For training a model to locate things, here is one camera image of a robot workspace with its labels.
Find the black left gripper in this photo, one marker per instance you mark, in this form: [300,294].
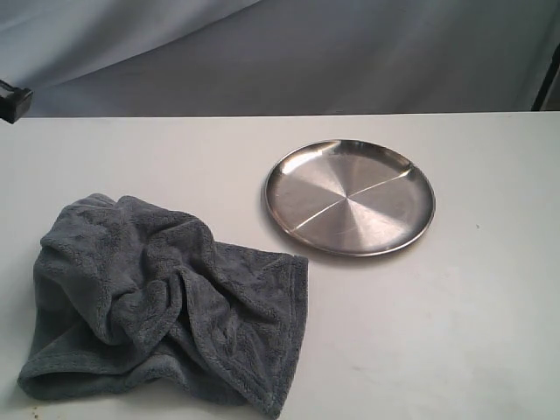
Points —
[15,102]

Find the grey fleece towel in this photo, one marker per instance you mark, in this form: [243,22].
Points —
[127,293]

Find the grey backdrop cloth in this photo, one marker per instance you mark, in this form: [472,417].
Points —
[274,58]

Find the round steel plate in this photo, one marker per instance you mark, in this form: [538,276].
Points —
[349,198]

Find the black backdrop stand pole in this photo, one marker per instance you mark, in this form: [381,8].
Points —
[547,94]

